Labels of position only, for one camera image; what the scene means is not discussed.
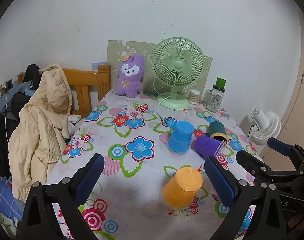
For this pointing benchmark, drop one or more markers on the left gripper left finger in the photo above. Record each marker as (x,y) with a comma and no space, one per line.
(39,219)

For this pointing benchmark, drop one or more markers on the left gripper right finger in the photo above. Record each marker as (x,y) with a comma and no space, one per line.
(267,221)

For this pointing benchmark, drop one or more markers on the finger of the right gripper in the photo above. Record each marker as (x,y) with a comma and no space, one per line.
(251,164)
(279,146)

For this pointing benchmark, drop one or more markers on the orange plastic cup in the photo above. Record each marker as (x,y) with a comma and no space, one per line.
(180,190)

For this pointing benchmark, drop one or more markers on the purple plastic cup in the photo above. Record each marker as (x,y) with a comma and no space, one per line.
(207,147)

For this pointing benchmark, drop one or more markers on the dark teal yellow-rimmed cup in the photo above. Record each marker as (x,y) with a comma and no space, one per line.
(217,131)

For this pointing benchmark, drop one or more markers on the blue plastic cup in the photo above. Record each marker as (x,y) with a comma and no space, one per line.
(180,137)

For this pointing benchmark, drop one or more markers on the white small fan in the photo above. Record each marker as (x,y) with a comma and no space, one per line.
(268,126)

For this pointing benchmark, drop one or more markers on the blue checkered bedding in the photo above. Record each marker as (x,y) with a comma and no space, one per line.
(11,211)

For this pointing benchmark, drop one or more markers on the glass mason jar mug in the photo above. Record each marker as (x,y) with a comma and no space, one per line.
(213,97)

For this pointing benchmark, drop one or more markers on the beige puffer jacket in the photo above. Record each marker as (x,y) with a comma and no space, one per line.
(38,141)

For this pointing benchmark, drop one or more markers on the cotton swab container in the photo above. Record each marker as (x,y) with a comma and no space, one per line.
(194,96)

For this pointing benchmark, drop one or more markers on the floral tablecloth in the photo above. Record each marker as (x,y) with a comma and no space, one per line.
(131,135)

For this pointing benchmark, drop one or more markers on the green desk fan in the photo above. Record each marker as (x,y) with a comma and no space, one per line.
(176,62)

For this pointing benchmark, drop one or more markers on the wooden chair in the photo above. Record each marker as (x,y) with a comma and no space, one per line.
(89,87)

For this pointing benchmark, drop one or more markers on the purple plush bunny toy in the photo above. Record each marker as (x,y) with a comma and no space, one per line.
(130,75)

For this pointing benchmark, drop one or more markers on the beige cartoon board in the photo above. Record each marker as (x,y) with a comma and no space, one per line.
(118,50)

